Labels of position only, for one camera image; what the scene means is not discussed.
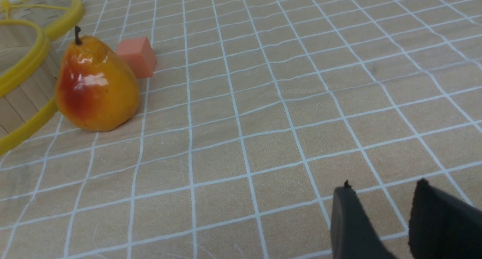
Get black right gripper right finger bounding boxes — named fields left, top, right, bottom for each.
left=408, top=178, right=482, bottom=259

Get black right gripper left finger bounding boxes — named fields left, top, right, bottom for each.
left=330, top=180, right=395, bottom=259

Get bamboo steamer lid yellow rim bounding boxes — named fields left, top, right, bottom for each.
left=0, top=0, right=85, bottom=42

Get bamboo steamer tray yellow rim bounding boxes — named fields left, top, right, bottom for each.
left=0, top=20, right=60, bottom=154

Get checkered beige tablecloth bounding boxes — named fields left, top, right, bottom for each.
left=1, top=0, right=482, bottom=259

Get salmon orange cube block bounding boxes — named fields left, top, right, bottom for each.
left=116, top=37, right=158, bottom=79

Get orange yellow toy pear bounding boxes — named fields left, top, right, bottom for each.
left=55, top=26, right=141, bottom=132

